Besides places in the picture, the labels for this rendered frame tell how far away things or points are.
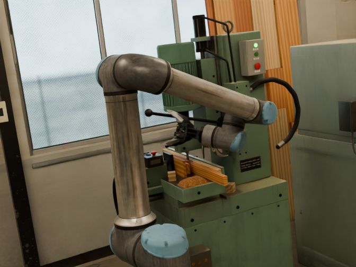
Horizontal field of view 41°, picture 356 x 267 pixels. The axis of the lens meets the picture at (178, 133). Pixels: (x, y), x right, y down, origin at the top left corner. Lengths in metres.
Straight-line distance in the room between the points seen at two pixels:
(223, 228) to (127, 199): 0.69
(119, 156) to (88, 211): 1.94
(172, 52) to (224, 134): 0.47
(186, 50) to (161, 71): 0.67
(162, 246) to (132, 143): 0.35
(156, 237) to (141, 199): 0.16
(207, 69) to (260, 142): 0.45
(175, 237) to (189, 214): 0.57
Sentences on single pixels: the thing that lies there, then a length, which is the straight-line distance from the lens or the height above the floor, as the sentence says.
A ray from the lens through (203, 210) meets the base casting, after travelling 2.14.
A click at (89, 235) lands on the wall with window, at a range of 3.59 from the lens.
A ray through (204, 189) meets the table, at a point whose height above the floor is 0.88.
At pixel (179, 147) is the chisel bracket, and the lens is 2.23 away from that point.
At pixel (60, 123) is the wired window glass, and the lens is 3.44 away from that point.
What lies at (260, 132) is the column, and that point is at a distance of 2.36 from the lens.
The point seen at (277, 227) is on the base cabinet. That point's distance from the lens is 2.39.
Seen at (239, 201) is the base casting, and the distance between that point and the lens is 2.22.
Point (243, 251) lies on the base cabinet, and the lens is 2.32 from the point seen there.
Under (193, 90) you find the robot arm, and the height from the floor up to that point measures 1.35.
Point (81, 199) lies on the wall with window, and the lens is 3.49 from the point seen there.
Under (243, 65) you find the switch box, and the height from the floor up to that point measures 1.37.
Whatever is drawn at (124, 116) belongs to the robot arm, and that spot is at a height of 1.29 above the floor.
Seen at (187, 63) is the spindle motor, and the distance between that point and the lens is 2.16.
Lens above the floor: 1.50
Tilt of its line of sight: 11 degrees down
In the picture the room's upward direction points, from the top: 6 degrees counter-clockwise
